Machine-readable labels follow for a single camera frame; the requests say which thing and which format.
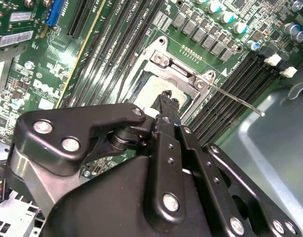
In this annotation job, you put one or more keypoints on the silver CPU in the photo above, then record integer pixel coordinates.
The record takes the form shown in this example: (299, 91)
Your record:
(154, 86)

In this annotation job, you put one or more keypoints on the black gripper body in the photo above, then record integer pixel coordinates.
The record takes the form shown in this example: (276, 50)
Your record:
(104, 205)

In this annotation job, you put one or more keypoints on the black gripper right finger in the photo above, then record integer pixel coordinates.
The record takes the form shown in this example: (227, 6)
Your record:
(203, 168)

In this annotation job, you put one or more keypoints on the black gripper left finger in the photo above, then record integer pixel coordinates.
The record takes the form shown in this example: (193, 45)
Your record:
(67, 128)

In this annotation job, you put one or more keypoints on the metal socket cover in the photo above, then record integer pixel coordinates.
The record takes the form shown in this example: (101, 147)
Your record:
(176, 79)

